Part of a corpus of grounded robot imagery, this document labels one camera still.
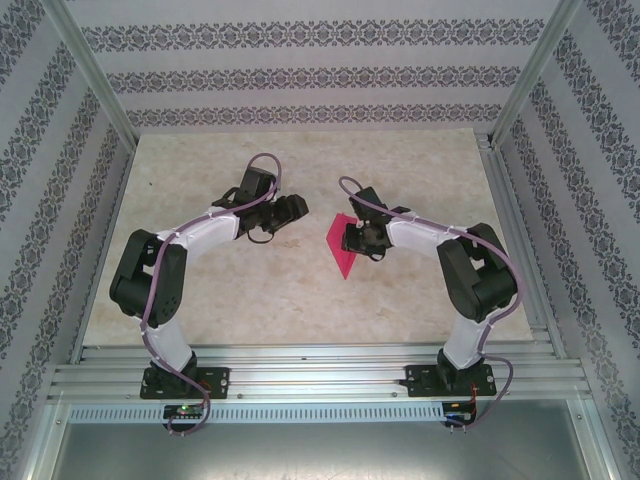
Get pink paper sheet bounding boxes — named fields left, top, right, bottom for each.
left=324, top=212, right=364, bottom=281

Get grey metal sheet panel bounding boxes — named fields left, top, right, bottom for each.
left=44, top=399, right=609, bottom=480

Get circuit board with orange part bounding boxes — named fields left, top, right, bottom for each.
left=443, top=399, right=479, bottom=426

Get circuit board with green light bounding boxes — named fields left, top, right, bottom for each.
left=162, top=403, right=207, bottom=420

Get black left gripper cable loop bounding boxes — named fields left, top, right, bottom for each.
left=243, top=227, right=277, bottom=247

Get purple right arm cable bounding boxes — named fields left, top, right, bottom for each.
left=338, top=174, right=524, bottom=435

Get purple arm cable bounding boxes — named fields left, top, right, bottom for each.
left=139, top=152, right=286, bottom=440
left=338, top=174, right=524, bottom=435

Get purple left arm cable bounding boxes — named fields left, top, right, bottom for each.
left=139, top=152, right=286, bottom=440

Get aluminium mounting rail beam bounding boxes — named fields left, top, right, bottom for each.
left=47, top=343, right=587, bottom=404

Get wide aluminium side rail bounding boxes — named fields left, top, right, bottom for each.
left=479, top=134, right=569, bottom=359

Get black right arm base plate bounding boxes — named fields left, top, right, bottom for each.
left=405, top=363, right=497, bottom=399

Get narrow aluminium side rail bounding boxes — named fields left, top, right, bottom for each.
left=69, top=144, right=137, bottom=364

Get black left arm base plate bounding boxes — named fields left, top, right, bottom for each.
left=141, top=366, right=232, bottom=401

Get slotted grey cable duct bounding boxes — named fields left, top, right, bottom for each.
left=67, top=402, right=449, bottom=425

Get aluminium frame post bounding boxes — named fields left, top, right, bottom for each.
left=492, top=0, right=586, bottom=149
left=38, top=0, right=140, bottom=151

